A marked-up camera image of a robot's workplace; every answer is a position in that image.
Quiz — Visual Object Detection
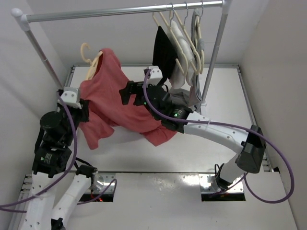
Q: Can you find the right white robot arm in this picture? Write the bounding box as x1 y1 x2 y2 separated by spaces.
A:
119 81 266 192

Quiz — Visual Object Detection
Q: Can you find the cream hanger with black garment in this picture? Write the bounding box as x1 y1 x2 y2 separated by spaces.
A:
152 12 189 78

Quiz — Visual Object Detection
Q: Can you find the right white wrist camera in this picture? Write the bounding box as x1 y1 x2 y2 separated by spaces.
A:
143 66 163 85

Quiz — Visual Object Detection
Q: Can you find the grey hanging garment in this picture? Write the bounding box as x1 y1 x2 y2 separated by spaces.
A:
167 9 206 113

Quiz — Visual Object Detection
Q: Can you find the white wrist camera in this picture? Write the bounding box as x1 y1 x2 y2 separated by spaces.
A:
143 66 163 85
60 87 82 109

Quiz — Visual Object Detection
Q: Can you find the cream hanger with grey garment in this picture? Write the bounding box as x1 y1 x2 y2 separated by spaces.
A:
191 9 205 74

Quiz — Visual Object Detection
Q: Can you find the cream hanger with white garment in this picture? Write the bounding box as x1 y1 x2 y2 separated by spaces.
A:
169 6 200 75

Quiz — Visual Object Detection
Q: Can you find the white hanging garment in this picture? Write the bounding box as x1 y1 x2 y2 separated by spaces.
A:
167 21 196 89

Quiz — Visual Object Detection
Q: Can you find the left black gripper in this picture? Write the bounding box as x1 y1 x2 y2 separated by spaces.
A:
57 97 89 146

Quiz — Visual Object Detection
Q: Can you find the black hanging garment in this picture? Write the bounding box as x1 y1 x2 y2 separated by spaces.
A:
152 26 178 85

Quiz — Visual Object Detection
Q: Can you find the white metal clothes rack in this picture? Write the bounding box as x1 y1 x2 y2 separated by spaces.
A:
11 0 232 105

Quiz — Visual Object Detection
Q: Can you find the red t shirt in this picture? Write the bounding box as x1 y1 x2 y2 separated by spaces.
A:
79 48 176 150

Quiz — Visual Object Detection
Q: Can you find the peach plastic hanger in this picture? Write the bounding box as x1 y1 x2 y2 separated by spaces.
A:
80 43 103 81

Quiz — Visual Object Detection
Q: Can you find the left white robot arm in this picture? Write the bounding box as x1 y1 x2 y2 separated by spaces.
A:
21 99 97 230

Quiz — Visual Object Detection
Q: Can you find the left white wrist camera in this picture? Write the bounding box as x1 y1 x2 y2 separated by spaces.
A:
60 87 82 109

